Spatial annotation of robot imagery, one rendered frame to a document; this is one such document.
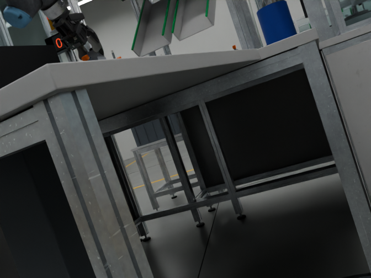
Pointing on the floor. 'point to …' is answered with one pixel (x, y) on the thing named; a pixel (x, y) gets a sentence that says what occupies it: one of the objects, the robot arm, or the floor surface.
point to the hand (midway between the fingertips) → (95, 53)
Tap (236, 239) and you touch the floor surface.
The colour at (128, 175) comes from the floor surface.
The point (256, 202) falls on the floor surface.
